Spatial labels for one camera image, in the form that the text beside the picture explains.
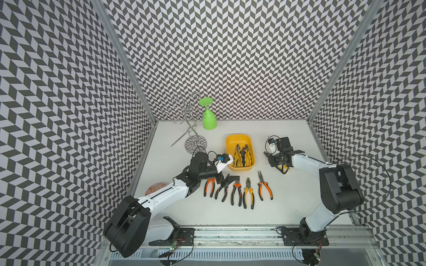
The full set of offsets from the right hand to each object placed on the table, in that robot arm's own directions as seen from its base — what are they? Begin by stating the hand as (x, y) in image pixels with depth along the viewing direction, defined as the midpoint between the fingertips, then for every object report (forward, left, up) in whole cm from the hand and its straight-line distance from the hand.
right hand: (272, 160), depth 96 cm
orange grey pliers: (-15, +9, -1) cm, 18 cm away
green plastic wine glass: (+13, +36, +20) cm, 44 cm away
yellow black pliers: (-17, +17, -1) cm, 24 cm away
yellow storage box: (+14, +23, 0) cm, 27 cm away
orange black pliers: (-21, +29, +15) cm, 39 cm away
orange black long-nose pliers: (-14, +22, -1) cm, 26 cm away
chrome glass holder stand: (+12, +47, +28) cm, 55 cm away
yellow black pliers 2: (+4, +20, 0) cm, 20 cm away
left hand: (-13, +24, +14) cm, 31 cm away
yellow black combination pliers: (-2, -7, -6) cm, 9 cm away
